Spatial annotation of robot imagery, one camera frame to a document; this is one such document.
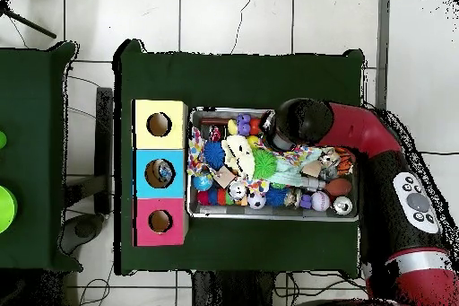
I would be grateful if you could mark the crushed clear plastic bottle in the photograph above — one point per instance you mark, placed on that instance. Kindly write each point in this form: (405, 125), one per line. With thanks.
(165, 173)

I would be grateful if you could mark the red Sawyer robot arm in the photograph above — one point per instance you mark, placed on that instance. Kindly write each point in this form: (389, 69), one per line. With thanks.
(358, 130)

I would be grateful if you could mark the shallow clear mesh bin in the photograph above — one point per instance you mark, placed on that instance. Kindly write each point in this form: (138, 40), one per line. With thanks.
(229, 213)

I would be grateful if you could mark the wooden box with three holes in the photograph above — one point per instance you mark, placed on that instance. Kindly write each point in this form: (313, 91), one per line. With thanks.
(141, 176)

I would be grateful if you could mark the cream yellow cloth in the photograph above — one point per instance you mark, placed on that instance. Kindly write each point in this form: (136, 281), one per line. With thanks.
(238, 155)

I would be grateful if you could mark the blue spiky ball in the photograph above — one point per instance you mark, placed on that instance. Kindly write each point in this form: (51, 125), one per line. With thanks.
(214, 154)

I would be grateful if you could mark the purple toy block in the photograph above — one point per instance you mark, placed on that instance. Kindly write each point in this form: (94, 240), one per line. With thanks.
(244, 124)

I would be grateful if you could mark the green spiky ball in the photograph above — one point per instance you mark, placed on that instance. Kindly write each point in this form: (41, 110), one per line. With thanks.
(264, 164)

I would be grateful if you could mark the large polka dot cloth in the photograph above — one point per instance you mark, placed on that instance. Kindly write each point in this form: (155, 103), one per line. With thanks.
(297, 153)

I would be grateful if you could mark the white baseball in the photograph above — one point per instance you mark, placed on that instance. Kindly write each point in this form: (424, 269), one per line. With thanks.
(320, 201)

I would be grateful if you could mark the brown toy football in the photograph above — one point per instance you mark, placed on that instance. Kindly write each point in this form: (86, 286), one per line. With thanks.
(339, 187)

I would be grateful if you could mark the silver drink can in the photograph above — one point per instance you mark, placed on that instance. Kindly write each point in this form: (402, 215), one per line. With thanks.
(343, 205)

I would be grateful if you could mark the dark green side table cloth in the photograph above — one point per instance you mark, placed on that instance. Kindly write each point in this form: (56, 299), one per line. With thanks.
(32, 105)

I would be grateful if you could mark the small bright green round object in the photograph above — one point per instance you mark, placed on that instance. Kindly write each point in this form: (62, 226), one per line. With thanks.
(2, 139)

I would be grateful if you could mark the large bright green round object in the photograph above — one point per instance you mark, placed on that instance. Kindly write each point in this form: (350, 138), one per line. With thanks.
(6, 209)

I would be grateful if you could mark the black tripod leg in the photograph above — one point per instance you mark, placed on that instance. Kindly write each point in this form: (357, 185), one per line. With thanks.
(32, 26)

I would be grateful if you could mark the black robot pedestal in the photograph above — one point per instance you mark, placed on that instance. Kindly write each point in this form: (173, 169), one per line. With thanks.
(222, 291)

